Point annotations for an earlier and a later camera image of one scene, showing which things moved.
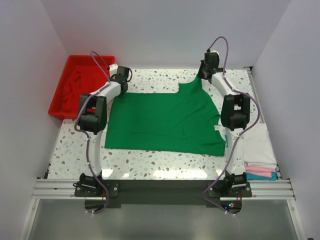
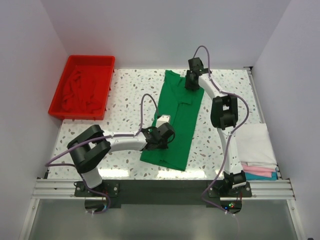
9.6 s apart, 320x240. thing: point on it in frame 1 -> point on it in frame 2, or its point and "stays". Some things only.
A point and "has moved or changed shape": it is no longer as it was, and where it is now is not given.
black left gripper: (123, 88) -> (155, 144)
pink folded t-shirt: (260, 171) stays
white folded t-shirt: (258, 150) stays
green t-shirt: (186, 122) has moved or changed shape
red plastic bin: (82, 76) stays
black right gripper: (202, 74) -> (191, 84)
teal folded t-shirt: (254, 177) stays
